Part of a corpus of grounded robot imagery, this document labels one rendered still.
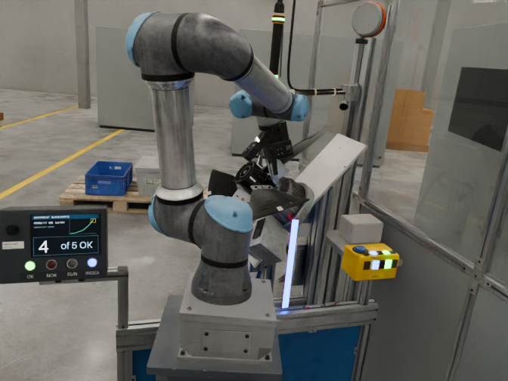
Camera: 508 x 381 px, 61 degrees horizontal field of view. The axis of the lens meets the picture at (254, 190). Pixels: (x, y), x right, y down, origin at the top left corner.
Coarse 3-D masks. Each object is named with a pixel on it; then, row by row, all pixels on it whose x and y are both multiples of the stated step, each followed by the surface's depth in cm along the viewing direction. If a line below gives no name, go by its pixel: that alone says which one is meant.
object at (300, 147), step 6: (318, 132) 159; (324, 132) 174; (306, 138) 159; (312, 138) 170; (318, 138) 177; (300, 144) 168; (306, 144) 173; (294, 150) 172; (300, 150) 176; (288, 156) 175; (294, 156) 178; (282, 162) 177
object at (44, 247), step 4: (36, 240) 111; (40, 240) 112; (44, 240) 112; (48, 240) 112; (52, 240) 113; (36, 244) 112; (40, 244) 112; (44, 244) 112; (48, 244) 112; (52, 244) 113; (36, 248) 112; (40, 248) 112; (44, 248) 112; (48, 248) 112; (52, 248) 113; (36, 252) 112; (40, 252) 112; (44, 252) 112; (48, 252) 112; (52, 252) 113
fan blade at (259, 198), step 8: (256, 192) 164; (264, 192) 163; (272, 192) 163; (280, 192) 164; (256, 200) 157; (264, 200) 156; (272, 200) 155; (280, 200) 154; (288, 200) 153; (296, 200) 152; (304, 200) 150; (256, 208) 152; (264, 208) 151; (272, 208) 149; (288, 208) 147; (256, 216) 147; (264, 216) 146
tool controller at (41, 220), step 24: (0, 216) 109; (24, 216) 110; (48, 216) 112; (72, 216) 114; (96, 216) 115; (0, 240) 109; (24, 240) 111; (72, 240) 114; (96, 240) 116; (0, 264) 110; (24, 264) 111
